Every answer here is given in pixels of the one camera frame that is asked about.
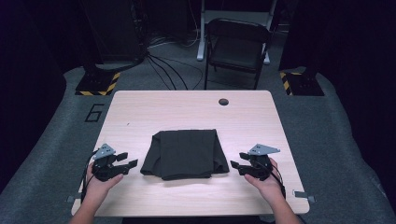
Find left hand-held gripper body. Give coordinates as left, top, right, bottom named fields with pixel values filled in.
left=92, top=143, right=131, bottom=183

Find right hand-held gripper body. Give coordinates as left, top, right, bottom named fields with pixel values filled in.
left=246, top=143, right=281, bottom=182

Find black pleated skirt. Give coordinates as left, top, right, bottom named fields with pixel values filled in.
left=139, top=129, right=231, bottom=181

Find person's left hand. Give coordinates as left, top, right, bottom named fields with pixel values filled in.
left=85, top=161, right=124, bottom=203

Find person's right hand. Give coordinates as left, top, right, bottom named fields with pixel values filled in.
left=243, top=158, right=286, bottom=203

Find black stand base striped edge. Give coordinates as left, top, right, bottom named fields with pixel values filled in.
left=278, top=66, right=325, bottom=97
left=74, top=63, right=121, bottom=97

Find black folding chair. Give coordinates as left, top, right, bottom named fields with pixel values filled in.
left=204, top=18, right=274, bottom=91

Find dark curtain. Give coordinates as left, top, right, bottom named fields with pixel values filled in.
left=0, top=0, right=85, bottom=195
left=278, top=0, right=396, bottom=206

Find black equipment cabinet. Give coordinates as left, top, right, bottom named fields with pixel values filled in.
left=78, top=0, right=148, bottom=64

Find left hand-held gripper black cable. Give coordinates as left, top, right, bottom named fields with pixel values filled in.
left=79, top=149, right=101, bottom=203

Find hand-held gripper black cable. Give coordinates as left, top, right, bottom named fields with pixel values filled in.
left=79, top=149, right=101, bottom=203
left=258, top=161, right=287, bottom=200

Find right hand-held gripper black cable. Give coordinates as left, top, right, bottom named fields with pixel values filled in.
left=258, top=161, right=287, bottom=200

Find grey table edge bracket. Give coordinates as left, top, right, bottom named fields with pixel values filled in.
left=66, top=191, right=90, bottom=203
left=293, top=189, right=316, bottom=203

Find black floor cables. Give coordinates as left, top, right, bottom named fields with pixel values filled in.
left=145, top=31, right=205, bottom=91

